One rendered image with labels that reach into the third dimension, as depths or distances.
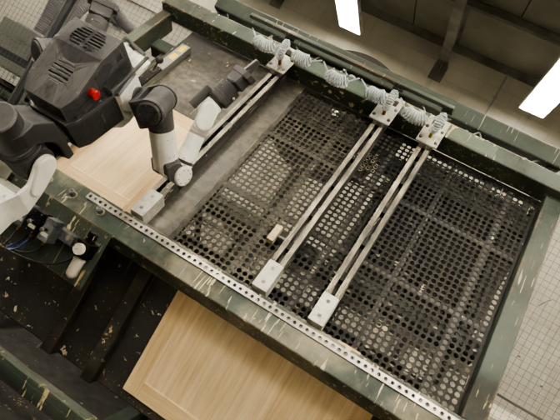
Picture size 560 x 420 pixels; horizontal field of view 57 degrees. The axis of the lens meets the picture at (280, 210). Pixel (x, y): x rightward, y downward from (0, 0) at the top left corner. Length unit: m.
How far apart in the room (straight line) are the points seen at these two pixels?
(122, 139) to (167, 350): 0.92
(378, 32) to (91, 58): 6.15
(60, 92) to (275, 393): 1.32
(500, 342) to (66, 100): 1.67
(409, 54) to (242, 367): 5.95
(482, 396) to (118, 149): 1.70
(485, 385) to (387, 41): 6.09
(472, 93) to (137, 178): 5.72
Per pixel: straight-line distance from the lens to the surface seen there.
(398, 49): 7.51
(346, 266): 1.96
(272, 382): 2.10
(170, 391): 2.24
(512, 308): 2.14
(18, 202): 1.80
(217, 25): 2.83
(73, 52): 1.79
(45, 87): 1.78
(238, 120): 2.37
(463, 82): 7.40
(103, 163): 2.31
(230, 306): 1.86
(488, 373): 1.99
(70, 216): 2.14
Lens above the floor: 1.19
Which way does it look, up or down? level
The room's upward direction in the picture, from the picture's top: 29 degrees clockwise
